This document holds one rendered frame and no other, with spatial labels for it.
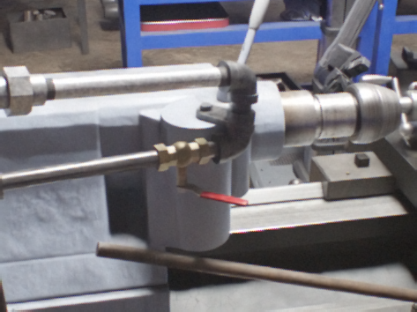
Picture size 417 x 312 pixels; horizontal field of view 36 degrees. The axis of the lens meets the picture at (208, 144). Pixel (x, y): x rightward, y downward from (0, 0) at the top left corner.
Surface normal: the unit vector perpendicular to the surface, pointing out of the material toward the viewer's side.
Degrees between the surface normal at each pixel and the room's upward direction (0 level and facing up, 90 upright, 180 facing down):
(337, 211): 0
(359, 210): 0
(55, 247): 66
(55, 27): 90
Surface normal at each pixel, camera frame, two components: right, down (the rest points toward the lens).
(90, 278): 0.16, -0.03
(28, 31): 0.33, 0.44
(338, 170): 0.00, -0.89
